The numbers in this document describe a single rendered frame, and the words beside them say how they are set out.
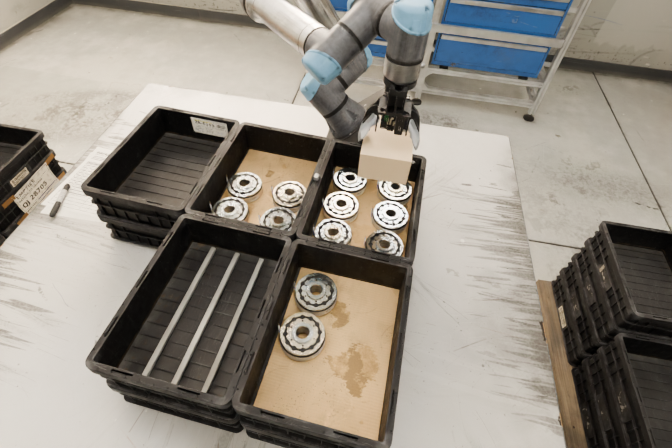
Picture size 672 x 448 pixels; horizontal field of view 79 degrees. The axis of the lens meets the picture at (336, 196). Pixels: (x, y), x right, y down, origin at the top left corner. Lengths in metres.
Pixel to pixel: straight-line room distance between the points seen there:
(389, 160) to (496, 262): 0.57
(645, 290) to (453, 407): 0.99
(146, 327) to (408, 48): 0.83
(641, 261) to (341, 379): 1.35
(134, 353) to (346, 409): 0.48
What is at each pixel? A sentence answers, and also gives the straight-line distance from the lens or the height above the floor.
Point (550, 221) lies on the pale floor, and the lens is 2.63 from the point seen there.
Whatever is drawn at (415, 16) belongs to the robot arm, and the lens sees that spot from 0.79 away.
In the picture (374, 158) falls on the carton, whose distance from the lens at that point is 0.95.
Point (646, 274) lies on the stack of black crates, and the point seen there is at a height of 0.49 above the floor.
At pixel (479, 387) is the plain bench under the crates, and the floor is 0.70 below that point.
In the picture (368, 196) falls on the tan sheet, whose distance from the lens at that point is 1.25.
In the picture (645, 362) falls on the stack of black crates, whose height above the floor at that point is 0.38.
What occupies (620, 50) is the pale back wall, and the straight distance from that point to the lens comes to 4.27.
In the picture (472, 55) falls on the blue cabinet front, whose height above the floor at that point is 0.42.
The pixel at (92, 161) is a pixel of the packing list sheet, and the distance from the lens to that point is 1.72.
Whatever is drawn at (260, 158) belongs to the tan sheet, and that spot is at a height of 0.83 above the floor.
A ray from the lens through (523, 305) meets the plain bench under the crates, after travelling 1.32.
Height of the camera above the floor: 1.74
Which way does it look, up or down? 47 degrees down
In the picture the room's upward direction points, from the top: 4 degrees clockwise
